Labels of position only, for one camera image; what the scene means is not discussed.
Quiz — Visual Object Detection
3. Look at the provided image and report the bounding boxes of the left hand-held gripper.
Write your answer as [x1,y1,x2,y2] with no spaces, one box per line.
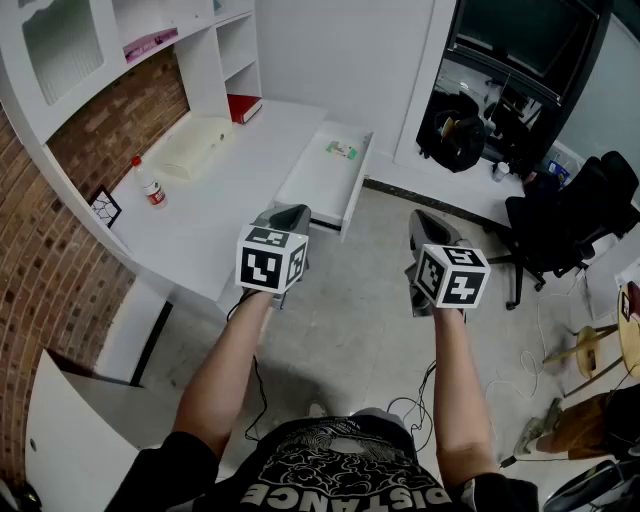
[234,203,312,310]

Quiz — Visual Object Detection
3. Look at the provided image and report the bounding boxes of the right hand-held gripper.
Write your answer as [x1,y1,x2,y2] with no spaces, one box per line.
[403,208,492,319]

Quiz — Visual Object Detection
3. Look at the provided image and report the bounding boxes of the white drawer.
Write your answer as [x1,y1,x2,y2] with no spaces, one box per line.
[272,119,375,244]

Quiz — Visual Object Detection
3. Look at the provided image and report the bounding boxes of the green and white packet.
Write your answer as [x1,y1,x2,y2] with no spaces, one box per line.
[325,140,360,160]

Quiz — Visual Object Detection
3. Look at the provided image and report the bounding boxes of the person's right forearm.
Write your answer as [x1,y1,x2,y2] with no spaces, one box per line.
[432,304,501,491]

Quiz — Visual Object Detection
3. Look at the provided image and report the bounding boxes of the person's left forearm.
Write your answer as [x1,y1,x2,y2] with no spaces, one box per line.
[172,291,275,459]

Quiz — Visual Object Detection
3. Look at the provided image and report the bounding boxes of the black office chair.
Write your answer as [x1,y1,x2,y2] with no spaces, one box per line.
[502,149,640,311]

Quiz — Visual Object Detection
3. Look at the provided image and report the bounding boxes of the clear bottle with red cap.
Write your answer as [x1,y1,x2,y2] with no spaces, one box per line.
[130,155,168,210]

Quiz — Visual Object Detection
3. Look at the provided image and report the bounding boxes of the cream plastic storage box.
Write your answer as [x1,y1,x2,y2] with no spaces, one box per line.
[158,115,236,181]

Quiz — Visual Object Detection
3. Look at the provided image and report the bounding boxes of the black backpack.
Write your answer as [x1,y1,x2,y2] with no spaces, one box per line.
[417,89,489,174]

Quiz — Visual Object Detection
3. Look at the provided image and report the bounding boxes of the blue packet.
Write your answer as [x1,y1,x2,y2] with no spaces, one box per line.
[546,159,571,189]

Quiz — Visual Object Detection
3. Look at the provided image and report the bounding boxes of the wooden stool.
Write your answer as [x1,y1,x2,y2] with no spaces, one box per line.
[542,323,626,399]

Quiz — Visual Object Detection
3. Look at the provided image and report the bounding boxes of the person's grey trousers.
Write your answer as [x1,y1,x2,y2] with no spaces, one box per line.
[349,407,407,432]

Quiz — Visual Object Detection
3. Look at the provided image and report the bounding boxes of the red hardcover book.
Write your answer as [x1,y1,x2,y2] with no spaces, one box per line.
[227,93,264,125]

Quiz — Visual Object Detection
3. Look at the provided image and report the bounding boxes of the black framed picture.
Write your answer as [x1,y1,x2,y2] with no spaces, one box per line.
[88,184,123,230]

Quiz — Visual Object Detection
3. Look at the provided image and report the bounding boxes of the round wooden table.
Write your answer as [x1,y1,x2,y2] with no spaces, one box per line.
[617,279,640,379]

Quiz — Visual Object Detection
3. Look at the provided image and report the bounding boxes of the white desk shelf unit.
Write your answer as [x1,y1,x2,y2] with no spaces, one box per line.
[0,0,264,259]

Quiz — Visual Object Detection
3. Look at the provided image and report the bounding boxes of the person's black printed t-shirt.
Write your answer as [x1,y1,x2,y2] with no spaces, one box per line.
[117,413,539,512]

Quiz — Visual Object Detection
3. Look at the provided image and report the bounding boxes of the white side table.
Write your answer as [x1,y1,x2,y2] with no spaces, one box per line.
[24,349,221,501]

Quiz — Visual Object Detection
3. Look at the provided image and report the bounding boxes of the pink book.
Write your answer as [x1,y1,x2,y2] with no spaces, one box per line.
[122,27,180,64]

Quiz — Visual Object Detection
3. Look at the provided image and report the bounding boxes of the black television screen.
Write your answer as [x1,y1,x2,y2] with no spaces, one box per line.
[447,0,614,101]

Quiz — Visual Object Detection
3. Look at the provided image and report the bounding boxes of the white floor cable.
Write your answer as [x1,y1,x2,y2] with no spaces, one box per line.
[484,293,591,401]

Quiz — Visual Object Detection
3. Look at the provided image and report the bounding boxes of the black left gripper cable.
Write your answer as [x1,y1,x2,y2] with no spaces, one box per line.
[227,289,270,442]

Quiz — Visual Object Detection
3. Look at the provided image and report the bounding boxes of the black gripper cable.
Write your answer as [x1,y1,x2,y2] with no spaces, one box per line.
[387,359,437,451]
[227,289,270,442]

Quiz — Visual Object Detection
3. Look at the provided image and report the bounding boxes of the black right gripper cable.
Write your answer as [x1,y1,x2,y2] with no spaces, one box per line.
[387,359,437,451]

